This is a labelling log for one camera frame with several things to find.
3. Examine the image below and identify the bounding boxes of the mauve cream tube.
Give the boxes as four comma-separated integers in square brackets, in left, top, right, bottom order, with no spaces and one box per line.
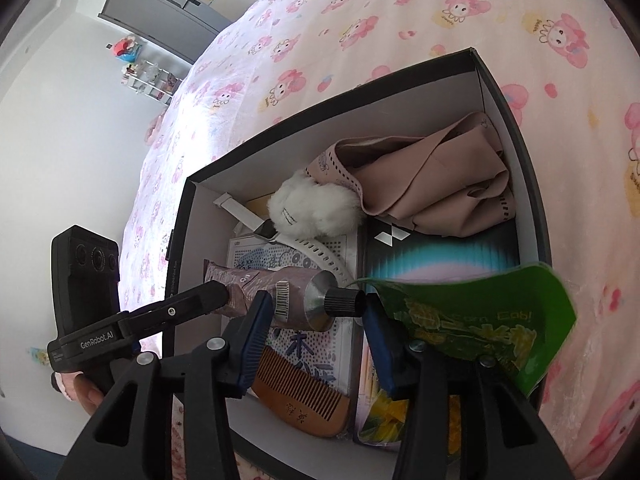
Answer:
[202,258,363,333]

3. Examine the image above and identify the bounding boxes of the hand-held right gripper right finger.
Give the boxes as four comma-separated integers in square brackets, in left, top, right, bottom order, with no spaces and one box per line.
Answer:
[361,292,576,480]

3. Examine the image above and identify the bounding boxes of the pink printed blanket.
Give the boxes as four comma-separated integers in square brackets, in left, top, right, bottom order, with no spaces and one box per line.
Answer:
[120,0,640,480]

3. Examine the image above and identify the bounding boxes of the beige cloth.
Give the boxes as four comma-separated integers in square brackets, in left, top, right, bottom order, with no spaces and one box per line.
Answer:
[306,112,517,238]

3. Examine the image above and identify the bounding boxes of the black pastel gradient box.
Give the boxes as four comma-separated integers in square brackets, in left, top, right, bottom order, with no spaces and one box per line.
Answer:
[362,217,521,291]

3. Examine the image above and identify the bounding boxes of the person's left hand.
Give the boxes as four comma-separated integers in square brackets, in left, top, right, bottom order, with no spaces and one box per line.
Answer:
[50,371,107,417]

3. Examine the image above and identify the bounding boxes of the red pink toy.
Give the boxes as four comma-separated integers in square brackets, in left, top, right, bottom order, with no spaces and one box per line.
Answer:
[111,35,143,61]

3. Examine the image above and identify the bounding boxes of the green snack packet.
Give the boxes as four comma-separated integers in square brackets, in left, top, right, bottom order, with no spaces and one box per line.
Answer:
[364,261,578,397]

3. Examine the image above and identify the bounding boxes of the yellow printed packet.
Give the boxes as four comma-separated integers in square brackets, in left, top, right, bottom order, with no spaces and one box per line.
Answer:
[352,340,463,453]

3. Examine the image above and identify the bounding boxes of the black cardboard box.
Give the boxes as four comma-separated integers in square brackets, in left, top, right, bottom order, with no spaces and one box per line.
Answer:
[161,47,553,480]

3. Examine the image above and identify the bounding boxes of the wooden comb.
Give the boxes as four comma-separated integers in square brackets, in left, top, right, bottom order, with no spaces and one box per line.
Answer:
[251,347,349,438]

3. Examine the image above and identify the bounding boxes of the white fluffy pompom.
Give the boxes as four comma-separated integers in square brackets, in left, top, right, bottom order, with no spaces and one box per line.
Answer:
[266,169,362,240]

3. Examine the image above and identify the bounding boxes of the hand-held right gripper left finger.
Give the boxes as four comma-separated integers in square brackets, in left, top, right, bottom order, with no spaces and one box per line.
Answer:
[56,290,276,480]

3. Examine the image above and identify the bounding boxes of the white smartwatch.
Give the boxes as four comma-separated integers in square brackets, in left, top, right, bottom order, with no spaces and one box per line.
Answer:
[214,192,353,288]

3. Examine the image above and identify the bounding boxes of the grey wardrobe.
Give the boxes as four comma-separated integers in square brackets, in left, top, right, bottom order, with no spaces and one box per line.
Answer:
[97,0,236,66]

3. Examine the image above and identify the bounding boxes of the white shelf rack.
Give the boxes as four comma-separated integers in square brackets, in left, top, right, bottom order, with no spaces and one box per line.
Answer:
[120,57,178,106]

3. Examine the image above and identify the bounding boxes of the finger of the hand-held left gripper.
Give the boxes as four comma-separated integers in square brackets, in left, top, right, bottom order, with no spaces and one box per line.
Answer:
[120,280,231,341]

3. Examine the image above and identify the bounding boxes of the white dotted booklet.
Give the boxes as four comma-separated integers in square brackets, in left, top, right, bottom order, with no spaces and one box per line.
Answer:
[227,232,361,396]

